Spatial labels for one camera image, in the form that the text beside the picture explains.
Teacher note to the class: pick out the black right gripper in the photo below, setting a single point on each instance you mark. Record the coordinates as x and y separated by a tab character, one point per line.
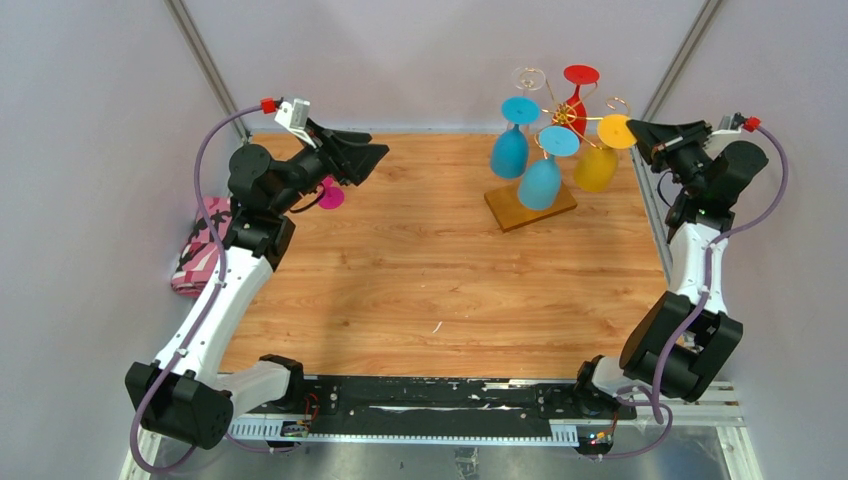
667	139

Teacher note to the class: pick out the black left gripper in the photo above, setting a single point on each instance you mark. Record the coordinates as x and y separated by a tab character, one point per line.
350	160

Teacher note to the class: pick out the magenta wine glass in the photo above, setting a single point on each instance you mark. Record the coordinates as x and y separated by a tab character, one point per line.
332	195

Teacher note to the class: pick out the yellow wine glass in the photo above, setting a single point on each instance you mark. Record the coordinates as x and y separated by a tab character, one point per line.
597	166

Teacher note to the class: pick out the red wine glass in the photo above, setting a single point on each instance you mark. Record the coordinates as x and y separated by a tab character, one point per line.
580	93

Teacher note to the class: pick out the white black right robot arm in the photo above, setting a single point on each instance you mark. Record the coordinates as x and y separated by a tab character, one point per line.
681	344

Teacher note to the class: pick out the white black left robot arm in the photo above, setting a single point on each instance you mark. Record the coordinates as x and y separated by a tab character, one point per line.
181	394

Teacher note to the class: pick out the blue wine glass front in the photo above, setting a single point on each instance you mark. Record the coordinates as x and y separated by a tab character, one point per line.
542	181

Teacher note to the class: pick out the blue wine glass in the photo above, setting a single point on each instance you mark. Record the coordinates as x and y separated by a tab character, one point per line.
542	181
510	152

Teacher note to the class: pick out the clear wine glass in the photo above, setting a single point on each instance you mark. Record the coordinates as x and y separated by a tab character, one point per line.
528	78

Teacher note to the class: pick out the blue wine glass rear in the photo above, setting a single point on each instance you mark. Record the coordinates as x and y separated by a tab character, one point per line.
510	152

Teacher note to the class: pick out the pink camouflage cloth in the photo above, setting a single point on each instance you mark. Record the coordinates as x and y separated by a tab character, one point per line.
198	259

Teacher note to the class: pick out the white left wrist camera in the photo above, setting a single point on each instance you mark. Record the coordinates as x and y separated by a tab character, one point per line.
293	115

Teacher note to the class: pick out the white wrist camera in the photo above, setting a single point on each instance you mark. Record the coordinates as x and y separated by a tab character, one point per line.
729	128
293	115

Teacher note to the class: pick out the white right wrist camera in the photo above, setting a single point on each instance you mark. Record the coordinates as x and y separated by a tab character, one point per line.
729	128

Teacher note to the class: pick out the gold wire glass rack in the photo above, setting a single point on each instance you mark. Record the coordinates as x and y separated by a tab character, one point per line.
616	104

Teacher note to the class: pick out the aluminium frame rail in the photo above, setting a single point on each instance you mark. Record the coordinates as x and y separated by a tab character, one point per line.
437	414

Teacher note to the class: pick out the black mounting base plate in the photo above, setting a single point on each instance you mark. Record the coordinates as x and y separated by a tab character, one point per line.
430	401

